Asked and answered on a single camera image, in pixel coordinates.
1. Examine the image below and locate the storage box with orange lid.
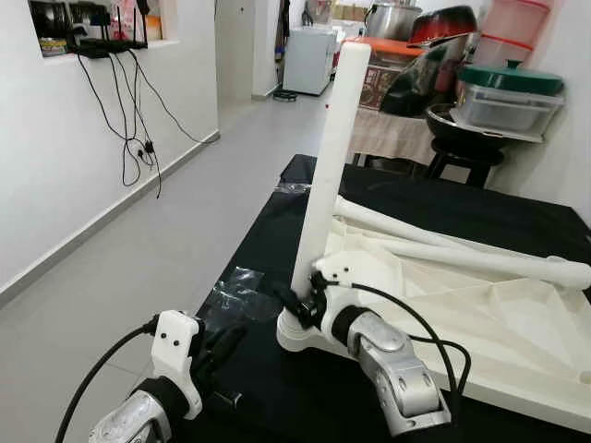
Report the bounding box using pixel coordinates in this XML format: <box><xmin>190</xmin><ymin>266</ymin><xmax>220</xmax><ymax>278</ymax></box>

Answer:
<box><xmin>356</xmin><ymin>35</ymin><xmax>426</xmax><ymax>112</ymax></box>

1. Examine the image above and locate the white appliance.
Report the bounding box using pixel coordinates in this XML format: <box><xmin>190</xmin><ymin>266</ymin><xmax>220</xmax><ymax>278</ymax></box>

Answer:
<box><xmin>282</xmin><ymin>26</ymin><xmax>338</xmax><ymax>96</ymax></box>

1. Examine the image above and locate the green pot lid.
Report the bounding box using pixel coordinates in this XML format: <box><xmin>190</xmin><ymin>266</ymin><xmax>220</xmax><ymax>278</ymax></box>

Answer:
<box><xmin>459</xmin><ymin>60</ymin><xmax>564</xmax><ymax>96</ymax></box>

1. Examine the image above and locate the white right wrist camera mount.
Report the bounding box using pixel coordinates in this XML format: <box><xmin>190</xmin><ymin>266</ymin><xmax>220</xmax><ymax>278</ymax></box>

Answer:
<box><xmin>309</xmin><ymin>251</ymin><xmax>366</xmax><ymax>319</ymax></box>

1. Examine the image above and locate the glossy black bag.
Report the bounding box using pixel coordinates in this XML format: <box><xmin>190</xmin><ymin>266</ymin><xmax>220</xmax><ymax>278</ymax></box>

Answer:
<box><xmin>379</xmin><ymin>32</ymin><xmax>467</xmax><ymax>118</ymax></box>

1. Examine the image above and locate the white plastic children table top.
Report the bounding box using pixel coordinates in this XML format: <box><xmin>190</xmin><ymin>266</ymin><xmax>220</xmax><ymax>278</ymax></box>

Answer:
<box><xmin>277</xmin><ymin>217</ymin><xmax>591</xmax><ymax>433</ymax></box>

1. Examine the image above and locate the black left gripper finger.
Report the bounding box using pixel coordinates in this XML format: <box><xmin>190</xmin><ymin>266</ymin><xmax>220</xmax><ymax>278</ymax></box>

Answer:
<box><xmin>205</xmin><ymin>321</ymin><xmax>249</xmax><ymax>372</ymax></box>

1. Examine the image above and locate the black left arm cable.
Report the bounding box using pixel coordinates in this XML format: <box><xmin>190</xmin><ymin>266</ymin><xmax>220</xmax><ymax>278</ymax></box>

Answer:
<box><xmin>55</xmin><ymin>318</ymin><xmax>160</xmax><ymax>443</ymax></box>

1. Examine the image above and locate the beige cloth covered table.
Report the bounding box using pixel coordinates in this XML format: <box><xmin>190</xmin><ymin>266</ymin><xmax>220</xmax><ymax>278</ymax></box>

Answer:
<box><xmin>346</xmin><ymin>106</ymin><xmax>440</xmax><ymax>167</ymax></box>

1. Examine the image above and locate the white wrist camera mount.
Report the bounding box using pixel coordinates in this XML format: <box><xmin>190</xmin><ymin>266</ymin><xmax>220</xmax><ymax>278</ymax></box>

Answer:
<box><xmin>152</xmin><ymin>309</ymin><xmax>206</xmax><ymax>421</ymax></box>
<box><xmin>309</xmin><ymin>251</ymin><xmax>366</xmax><ymax>319</ymax></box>

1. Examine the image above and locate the clear plastic storage container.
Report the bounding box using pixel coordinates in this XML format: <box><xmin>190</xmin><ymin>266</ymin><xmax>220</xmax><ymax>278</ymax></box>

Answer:
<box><xmin>452</xmin><ymin>88</ymin><xmax>562</xmax><ymax>138</ymax></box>

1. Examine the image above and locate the black tablecloth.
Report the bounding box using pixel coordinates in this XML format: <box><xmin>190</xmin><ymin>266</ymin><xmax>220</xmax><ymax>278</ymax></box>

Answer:
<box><xmin>152</xmin><ymin>154</ymin><xmax>591</xmax><ymax>443</ymax></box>

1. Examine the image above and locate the black round stool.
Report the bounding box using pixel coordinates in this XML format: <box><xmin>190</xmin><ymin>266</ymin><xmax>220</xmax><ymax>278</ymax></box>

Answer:
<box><xmin>420</xmin><ymin>148</ymin><xmax>504</xmax><ymax>190</ymax></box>

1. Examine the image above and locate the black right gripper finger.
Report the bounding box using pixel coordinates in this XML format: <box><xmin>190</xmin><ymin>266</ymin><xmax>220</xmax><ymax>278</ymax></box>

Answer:
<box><xmin>275</xmin><ymin>282</ymin><xmax>308</xmax><ymax>323</ymax></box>

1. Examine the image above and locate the crumpled clear plastic film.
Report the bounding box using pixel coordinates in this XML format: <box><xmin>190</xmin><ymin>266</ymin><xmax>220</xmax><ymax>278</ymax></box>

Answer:
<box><xmin>208</xmin><ymin>266</ymin><xmax>283</xmax><ymax>315</ymax></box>

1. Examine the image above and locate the black wall power cable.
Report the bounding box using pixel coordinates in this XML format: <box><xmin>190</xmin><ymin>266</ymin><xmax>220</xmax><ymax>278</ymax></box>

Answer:
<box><xmin>74</xmin><ymin>51</ymin><xmax>221</xmax><ymax>199</ymax></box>

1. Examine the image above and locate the black wok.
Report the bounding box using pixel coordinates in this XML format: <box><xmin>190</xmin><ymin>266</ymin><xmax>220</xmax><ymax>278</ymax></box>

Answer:
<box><xmin>425</xmin><ymin>103</ymin><xmax>541</xmax><ymax>156</ymax></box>

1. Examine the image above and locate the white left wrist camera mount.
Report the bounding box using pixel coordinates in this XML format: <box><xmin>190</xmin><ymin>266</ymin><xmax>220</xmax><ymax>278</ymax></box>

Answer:
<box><xmin>152</xmin><ymin>309</ymin><xmax>206</xmax><ymax>421</ymax></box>

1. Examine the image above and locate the silver cooking pot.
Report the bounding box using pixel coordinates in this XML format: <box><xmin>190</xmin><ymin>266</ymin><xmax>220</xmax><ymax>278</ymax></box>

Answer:
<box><xmin>365</xmin><ymin>0</ymin><xmax>421</xmax><ymax>40</ymax></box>

